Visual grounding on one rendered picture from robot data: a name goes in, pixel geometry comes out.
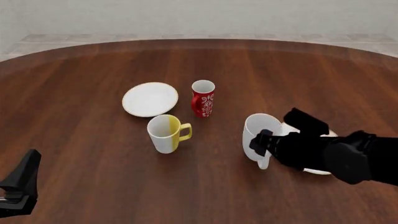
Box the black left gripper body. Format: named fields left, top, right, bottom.
left=0, top=185, right=39, bottom=217

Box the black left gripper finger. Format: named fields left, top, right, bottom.
left=0, top=149, right=42, bottom=196

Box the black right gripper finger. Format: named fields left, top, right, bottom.
left=257, top=129, right=275, bottom=142
left=249, top=136, right=272, bottom=158

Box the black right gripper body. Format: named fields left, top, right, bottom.
left=269, top=131, right=312, bottom=172

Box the white plate with brown rim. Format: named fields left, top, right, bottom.
left=121, top=82, right=180, bottom=118
left=278, top=122, right=339, bottom=176

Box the red mug with white pattern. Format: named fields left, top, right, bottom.
left=190, top=79, right=216, bottom=119

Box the white and yellow mug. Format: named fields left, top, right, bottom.
left=147, top=114, right=193, bottom=155

